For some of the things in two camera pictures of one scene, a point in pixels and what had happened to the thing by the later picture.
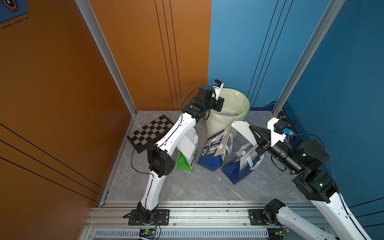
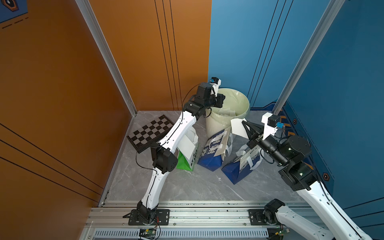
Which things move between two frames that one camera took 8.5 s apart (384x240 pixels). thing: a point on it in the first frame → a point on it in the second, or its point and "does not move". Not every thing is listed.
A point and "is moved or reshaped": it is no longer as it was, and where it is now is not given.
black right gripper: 264,144 → 255,130
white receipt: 243,127 is moved or reshaped
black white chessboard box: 150,134 does not move
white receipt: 186,147 does not move
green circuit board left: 149,233 does not move
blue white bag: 214,150 does not move
